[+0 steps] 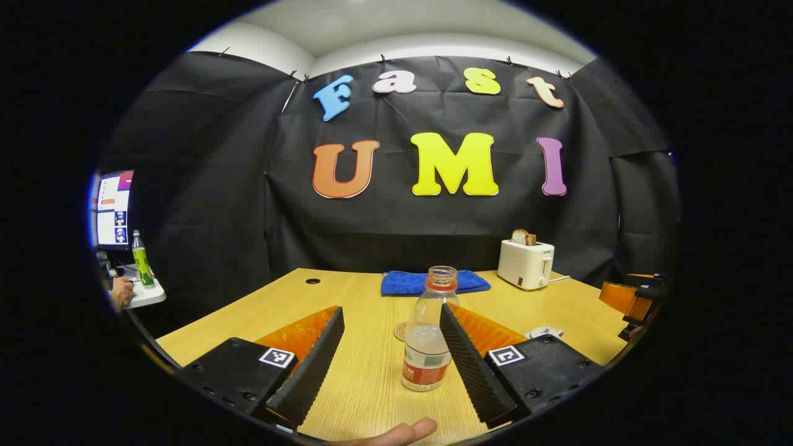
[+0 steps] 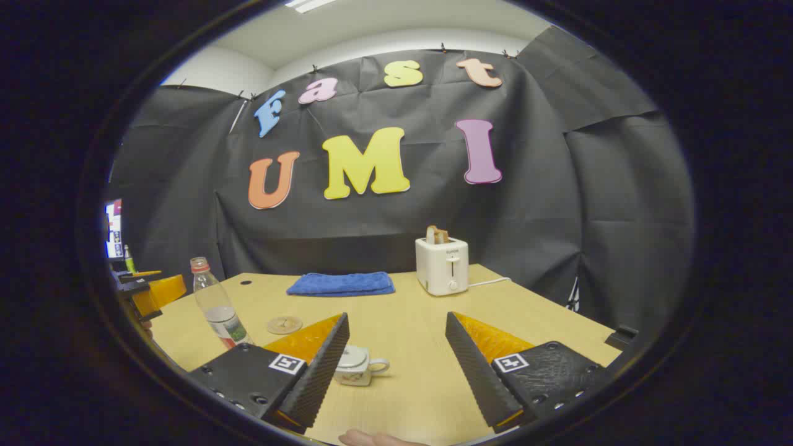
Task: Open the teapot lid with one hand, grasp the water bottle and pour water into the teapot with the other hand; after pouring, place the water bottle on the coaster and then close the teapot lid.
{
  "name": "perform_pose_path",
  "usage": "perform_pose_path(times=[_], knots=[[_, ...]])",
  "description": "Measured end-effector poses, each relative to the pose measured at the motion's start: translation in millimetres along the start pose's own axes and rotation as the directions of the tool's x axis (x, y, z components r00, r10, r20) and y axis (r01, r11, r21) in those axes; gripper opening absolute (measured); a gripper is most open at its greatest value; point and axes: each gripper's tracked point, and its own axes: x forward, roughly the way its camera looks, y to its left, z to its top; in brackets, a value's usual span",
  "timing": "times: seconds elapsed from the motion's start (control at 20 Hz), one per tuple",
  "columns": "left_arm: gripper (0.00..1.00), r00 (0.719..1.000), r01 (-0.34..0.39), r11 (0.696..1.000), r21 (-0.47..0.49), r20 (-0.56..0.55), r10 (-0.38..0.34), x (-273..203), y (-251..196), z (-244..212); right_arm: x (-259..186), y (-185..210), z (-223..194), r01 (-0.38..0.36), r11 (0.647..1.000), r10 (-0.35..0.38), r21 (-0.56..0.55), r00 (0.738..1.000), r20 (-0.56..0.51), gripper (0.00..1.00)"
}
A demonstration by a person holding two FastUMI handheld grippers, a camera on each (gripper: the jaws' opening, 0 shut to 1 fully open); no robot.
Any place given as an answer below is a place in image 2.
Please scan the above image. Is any black table edge bracket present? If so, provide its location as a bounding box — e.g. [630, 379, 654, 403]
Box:
[605, 325, 639, 351]

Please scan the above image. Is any white floral teacup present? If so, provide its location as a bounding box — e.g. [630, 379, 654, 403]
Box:
[333, 345, 391, 387]

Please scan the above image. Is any white teacup lid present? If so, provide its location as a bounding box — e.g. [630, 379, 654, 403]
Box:
[338, 345, 370, 370]

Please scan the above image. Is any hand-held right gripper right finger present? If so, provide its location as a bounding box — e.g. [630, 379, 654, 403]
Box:
[444, 311, 614, 434]

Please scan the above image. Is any round beige coaster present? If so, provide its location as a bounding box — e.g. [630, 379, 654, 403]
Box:
[267, 315, 304, 336]

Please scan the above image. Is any blue folded towel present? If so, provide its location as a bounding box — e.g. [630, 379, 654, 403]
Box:
[286, 271, 396, 298]

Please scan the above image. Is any ceiling light panel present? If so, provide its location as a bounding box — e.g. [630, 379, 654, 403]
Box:
[285, 0, 338, 14]

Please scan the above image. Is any white toaster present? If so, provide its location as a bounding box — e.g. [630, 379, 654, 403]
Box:
[415, 237, 470, 297]

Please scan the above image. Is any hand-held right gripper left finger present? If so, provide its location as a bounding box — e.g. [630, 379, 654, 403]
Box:
[186, 312, 351, 435]

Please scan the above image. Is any clear plastic water bottle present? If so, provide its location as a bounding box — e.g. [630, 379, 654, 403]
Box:
[190, 256, 253, 351]

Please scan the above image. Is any computer monitor screen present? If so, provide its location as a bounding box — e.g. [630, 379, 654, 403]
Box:
[104, 198, 123, 260]

